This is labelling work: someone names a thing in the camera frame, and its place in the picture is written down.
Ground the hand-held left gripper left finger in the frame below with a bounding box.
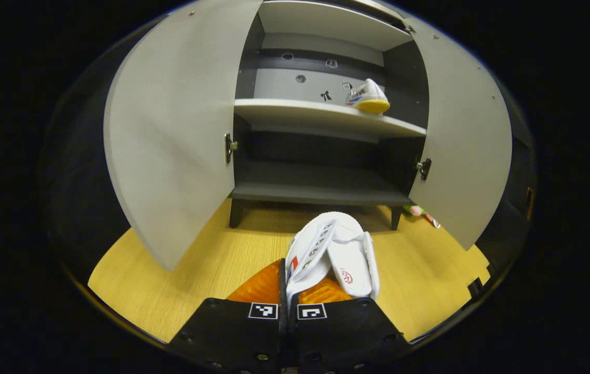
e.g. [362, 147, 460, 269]
[168, 258, 289, 374]

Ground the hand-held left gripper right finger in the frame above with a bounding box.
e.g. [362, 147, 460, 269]
[288, 275, 411, 374]

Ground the white shoe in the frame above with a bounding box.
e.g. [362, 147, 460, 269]
[285, 211, 380, 312]
[345, 78, 391, 114]

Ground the grey shoe cabinet door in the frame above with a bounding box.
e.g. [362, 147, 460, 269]
[103, 0, 264, 272]
[401, 23, 513, 251]

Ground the pink star plush toy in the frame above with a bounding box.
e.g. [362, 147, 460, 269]
[403, 205, 441, 229]

